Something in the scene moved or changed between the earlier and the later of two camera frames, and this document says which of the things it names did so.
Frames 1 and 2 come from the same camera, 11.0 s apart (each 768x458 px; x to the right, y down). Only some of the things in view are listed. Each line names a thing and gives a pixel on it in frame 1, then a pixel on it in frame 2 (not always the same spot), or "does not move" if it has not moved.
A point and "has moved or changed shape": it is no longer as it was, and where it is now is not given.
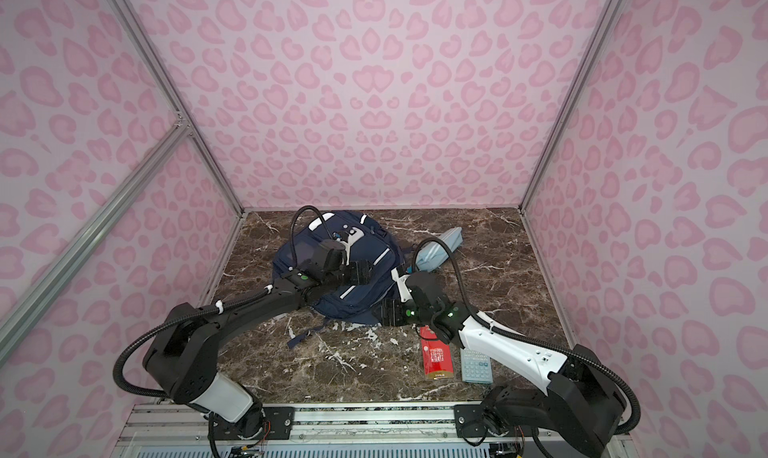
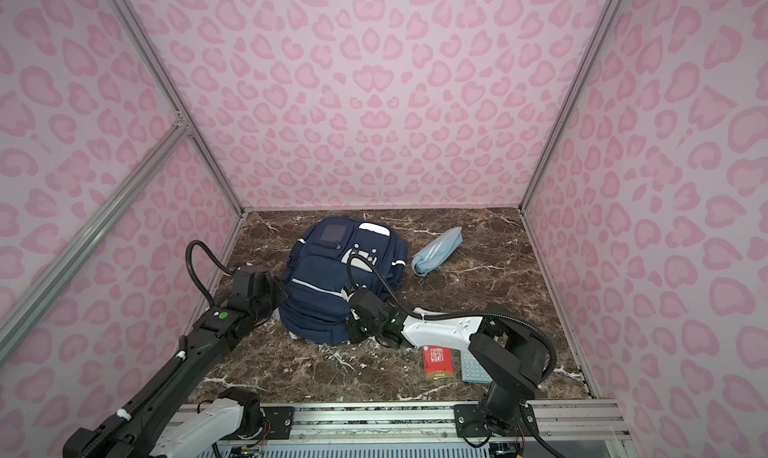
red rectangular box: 437,355 does not move
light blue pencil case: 432,254 does not move
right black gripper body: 407,313 → 358,330
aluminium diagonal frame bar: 15,317 does not move
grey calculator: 476,367 does not move
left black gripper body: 347,274 → 276,296
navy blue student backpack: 365,238 has moved or changed shape
